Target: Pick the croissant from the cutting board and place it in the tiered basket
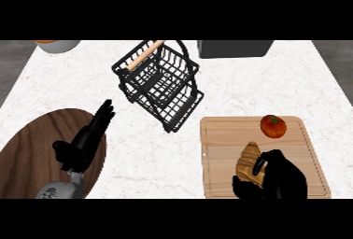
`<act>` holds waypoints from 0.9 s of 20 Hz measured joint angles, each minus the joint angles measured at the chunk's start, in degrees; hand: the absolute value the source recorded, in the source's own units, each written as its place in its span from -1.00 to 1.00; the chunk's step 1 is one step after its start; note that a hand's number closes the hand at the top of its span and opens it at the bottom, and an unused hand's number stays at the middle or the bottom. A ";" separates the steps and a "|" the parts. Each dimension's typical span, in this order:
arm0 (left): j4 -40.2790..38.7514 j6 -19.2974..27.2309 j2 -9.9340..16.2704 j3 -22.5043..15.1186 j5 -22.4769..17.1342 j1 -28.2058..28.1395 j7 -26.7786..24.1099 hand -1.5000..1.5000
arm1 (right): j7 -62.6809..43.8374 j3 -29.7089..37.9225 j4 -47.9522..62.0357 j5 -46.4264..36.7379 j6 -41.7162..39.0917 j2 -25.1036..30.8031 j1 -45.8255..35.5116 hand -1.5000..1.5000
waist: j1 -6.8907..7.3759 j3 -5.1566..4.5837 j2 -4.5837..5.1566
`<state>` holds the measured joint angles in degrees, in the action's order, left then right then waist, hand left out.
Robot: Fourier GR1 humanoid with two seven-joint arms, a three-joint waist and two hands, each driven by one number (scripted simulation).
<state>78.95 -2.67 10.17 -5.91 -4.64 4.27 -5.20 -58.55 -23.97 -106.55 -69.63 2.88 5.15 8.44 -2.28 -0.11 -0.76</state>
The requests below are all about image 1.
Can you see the red tomato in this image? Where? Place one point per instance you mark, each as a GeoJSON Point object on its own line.
{"type": "Point", "coordinates": [273, 126]}

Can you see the pale wooden cutting board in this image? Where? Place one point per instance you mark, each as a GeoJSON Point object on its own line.
{"type": "Point", "coordinates": [224, 146]}

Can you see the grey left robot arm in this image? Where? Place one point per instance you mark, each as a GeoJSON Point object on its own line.
{"type": "Point", "coordinates": [60, 188]}

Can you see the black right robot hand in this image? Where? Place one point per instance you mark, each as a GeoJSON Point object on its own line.
{"type": "Point", "coordinates": [283, 174]}

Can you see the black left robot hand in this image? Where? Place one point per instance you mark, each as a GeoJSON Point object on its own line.
{"type": "Point", "coordinates": [86, 140]}

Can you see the golden brown croissant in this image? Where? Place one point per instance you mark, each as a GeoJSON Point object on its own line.
{"type": "Point", "coordinates": [248, 163]}

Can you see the dark brown oval wooden placemat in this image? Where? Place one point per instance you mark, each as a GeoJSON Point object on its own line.
{"type": "Point", "coordinates": [31, 155]}

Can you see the white bowl with orange contents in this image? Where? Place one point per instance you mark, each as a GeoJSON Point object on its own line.
{"type": "Point", "coordinates": [56, 45]}

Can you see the dark grey box appliance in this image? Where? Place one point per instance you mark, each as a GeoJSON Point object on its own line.
{"type": "Point", "coordinates": [233, 48]}

